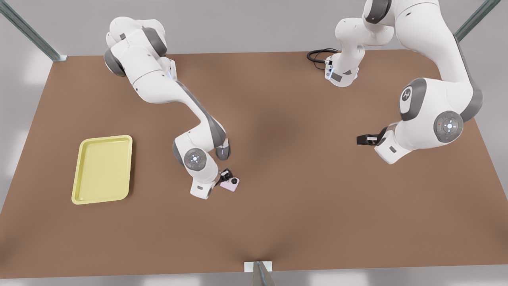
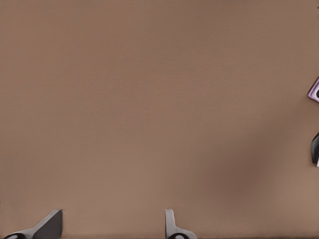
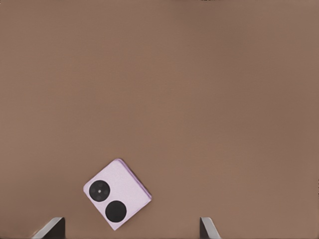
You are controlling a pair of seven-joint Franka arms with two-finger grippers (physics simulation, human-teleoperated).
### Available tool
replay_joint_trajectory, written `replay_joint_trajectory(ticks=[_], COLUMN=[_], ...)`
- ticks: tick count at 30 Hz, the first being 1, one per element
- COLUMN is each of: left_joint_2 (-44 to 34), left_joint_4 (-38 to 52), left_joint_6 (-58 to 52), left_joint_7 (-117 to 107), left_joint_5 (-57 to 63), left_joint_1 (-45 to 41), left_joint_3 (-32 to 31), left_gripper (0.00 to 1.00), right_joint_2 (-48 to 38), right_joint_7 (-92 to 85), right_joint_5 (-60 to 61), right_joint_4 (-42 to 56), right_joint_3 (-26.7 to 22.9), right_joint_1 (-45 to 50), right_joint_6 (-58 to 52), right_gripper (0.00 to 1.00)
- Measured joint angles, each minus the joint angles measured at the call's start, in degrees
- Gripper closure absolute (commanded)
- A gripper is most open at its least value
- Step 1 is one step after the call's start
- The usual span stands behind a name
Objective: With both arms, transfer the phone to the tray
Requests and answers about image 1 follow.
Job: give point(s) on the pink camera with black lens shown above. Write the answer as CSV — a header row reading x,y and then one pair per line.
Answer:
x,y
230,184

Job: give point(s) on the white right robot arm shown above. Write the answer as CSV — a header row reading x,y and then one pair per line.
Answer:
x,y
158,79

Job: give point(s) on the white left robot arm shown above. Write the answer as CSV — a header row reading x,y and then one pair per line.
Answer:
x,y
428,99

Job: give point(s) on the yellow rectangular tray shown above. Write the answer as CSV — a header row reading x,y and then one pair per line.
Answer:
x,y
102,169

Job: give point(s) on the silver frame post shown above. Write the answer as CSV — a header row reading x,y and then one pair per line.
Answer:
x,y
476,18
31,32
260,272

